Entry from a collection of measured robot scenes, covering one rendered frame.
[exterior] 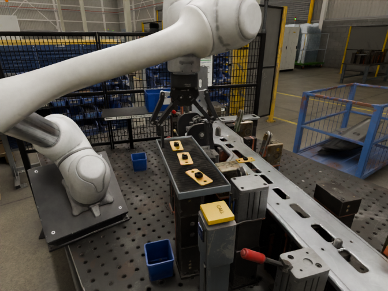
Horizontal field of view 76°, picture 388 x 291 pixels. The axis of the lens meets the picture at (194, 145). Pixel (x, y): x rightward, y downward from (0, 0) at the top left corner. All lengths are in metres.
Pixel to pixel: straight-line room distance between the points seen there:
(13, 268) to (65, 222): 1.17
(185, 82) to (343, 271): 0.60
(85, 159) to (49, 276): 1.29
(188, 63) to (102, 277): 0.82
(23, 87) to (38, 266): 1.84
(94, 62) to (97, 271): 0.81
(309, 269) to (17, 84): 0.69
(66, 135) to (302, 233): 0.88
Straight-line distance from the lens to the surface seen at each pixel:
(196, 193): 0.62
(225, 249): 0.61
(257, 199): 0.78
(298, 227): 0.83
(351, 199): 0.97
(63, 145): 1.07
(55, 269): 2.21
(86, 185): 1.03
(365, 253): 0.83
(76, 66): 0.55
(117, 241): 1.21
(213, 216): 0.55
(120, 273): 1.08
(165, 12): 0.68
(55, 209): 1.26
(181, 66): 0.67
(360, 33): 13.75
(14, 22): 7.74
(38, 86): 0.57
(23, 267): 2.34
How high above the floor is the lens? 1.51
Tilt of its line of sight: 23 degrees down
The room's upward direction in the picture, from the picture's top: straight up
